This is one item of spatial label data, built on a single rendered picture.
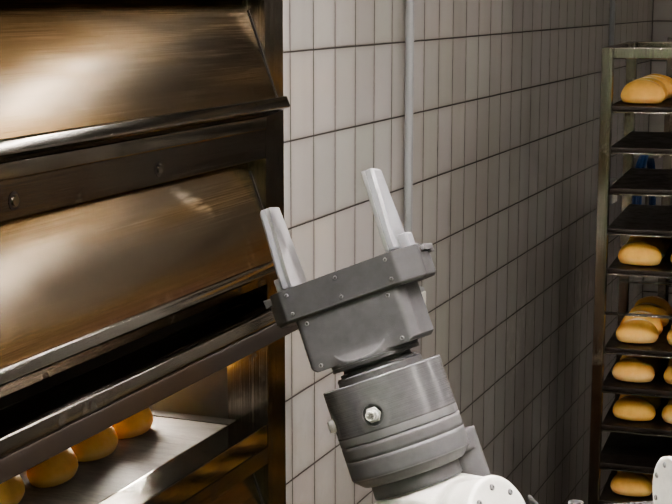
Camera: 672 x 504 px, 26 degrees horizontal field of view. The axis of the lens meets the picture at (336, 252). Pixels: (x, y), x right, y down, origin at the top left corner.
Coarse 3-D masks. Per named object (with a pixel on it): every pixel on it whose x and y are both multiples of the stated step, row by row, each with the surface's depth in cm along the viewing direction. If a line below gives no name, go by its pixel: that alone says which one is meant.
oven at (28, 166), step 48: (144, 144) 200; (192, 144) 214; (240, 144) 229; (0, 192) 170; (48, 192) 180; (96, 192) 190; (240, 288) 233; (144, 336) 223; (48, 384) 199; (192, 384) 250; (240, 384) 247; (240, 480) 237
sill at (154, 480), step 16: (224, 432) 241; (240, 432) 241; (256, 432) 242; (192, 448) 233; (208, 448) 233; (224, 448) 233; (240, 448) 237; (256, 448) 242; (176, 464) 225; (192, 464) 225; (208, 464) 226; (224, 464) 231; (144, 480) 217; (160, 480) 217; (176, 480) 217; (192, 480) 221; (208, 480) 226; (112, 496) 210; (128, 496) 210; (144, 496) 210; (160, 496) 212; (176, 496) 217
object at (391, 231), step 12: (372, 168) 103; (372, 180) 103; (384, 180) 104; (372, 192) 102; (384, 192) 103; (372, 204) 102; (384, 204) 102; (384, 216) 102; (396, 216) 104; (384, 228) 102; (396, 228) 103; (384, 240) 102; (396, 240) 102; (408, 240) 102
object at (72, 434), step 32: (224, 320) 226; (160, 352) 205; (224, 352) 196; (64, 384) 192; (96, 384) 187; (160, 384) 180; (0, 416) 176; (32, 416) 172; (96, 416) 166; (128, 416) 172; (32, 448) 154; (64, 448) 160; (0, 480) 149
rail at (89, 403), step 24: (264, 312) 210; (216, 336) 195; (240, 336) 201; (168, 360) 182; (192, 360) 188; (120, 384) 172; (144, 384) 176; (72, 408) 162; (96, 408) 166; (24, 432) 153; (48, 432) 157; (0, 456) 149
